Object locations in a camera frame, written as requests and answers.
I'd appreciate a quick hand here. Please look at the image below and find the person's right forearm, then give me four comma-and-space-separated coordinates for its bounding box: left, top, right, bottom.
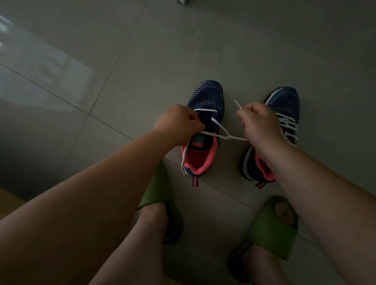
258, 141, 376, 285

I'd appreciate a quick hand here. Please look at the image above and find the person's left hand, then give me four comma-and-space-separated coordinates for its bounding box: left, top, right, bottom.
152, 104, 206, 147

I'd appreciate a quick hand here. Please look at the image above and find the green foam slipper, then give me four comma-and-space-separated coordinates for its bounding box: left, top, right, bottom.
137, 163, 184, 245
228, 196, 299, 282

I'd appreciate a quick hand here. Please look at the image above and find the person's left leg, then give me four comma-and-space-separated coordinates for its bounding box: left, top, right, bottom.
89, 202, 170, 285

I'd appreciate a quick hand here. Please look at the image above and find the white shoelace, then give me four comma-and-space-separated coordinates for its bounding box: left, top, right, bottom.
276, 112, 300, 146
181, 99, 249, 176

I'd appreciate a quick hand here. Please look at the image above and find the blue knit sneaker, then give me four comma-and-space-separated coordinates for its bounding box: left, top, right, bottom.
180, 79, 225, 188
240, 86, 301, 189

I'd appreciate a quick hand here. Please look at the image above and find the person's right leg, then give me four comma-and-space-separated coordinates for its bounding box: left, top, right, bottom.
243, 202, 296, 285

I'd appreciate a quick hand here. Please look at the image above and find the person's right hand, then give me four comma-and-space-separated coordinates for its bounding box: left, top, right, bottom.
236, 102, 287, 159

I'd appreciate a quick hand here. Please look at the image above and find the person's left forearm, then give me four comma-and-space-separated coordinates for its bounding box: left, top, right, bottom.
0, 129, 177, 285

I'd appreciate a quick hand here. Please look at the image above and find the person's leg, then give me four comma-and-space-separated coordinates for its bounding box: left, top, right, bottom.
89, 202, 170, 285
243, 202, 296, 285

